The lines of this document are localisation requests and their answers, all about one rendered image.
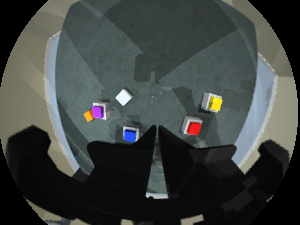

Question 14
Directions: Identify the blue button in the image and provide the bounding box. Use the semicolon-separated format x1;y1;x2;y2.
123;123;141;141

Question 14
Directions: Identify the purple button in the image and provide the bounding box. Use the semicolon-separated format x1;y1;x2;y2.
93;101;110;120

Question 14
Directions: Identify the red button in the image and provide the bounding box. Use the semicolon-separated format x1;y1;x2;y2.
182;116;202;135

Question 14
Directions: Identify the orange block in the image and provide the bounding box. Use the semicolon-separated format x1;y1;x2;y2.
84;109;94;121

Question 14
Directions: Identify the yellow button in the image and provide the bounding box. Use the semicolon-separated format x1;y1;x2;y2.
200;93;223;113

